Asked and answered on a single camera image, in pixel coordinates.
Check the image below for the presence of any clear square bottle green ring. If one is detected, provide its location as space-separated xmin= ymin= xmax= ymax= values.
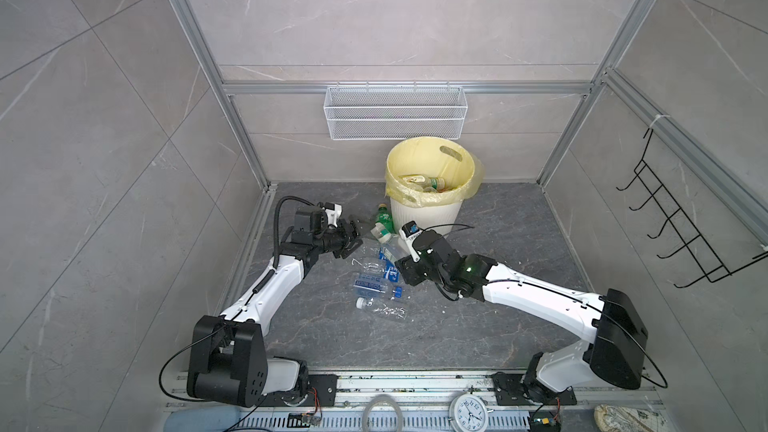
xmin=369 ymin=221 xmax=409 ymax=265

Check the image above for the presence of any white bin with yellow bag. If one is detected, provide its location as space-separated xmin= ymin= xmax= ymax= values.
xmin=385 ymin=137 xmax=485 ymax=234

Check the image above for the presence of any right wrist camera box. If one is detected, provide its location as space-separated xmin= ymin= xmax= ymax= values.
xmin=399 ymin=221 xmax=422 ymax=262

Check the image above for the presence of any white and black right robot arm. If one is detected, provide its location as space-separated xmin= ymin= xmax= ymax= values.
xmin=395 ymin=222 xmax=652 ymax=403

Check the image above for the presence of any black wire hook rack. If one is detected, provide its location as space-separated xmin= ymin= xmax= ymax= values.
xmin=615 ymin=127 xmax=767 ymax=290

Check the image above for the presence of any clear bottle blue cap bottom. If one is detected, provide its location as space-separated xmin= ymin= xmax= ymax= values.
xmin=352 ymin=273 xmax=403 ymax=300

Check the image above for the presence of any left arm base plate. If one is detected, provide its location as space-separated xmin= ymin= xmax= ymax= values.
xmin=260 ymin=374 xmax=339 ymax=409

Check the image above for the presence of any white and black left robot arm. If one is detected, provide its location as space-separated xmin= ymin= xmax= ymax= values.
xmin=180 ymin=196 xmax=362 ymax=408

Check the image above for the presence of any green bottle near bin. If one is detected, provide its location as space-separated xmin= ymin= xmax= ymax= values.
xmin=376 ymin=203 xmax=395 ymax=234

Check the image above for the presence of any crushed clear bottle white cap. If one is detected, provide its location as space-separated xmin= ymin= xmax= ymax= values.
xmin=355 ymin=297 xmax=407 ymax=322

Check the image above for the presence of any clear tube loop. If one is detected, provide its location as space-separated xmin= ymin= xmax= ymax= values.
xmin=361 ymin=394 xmax=405 ymax=432

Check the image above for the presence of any white analog clock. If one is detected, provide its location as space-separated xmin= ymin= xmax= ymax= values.
xmin=449 ymin=393 xmax=489 ymax=432

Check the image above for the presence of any clear bottle green label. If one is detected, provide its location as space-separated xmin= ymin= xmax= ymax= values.
xmin=401 ymin=174 xmax=446 ymax=193

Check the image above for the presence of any white wire mesh basket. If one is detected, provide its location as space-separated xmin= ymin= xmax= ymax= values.
xmin=323 ymin=86 xmax=468 ymax=141

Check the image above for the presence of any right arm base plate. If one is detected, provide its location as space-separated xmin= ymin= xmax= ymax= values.
xmin=490 ymin=372 xmax=577 ymax=406

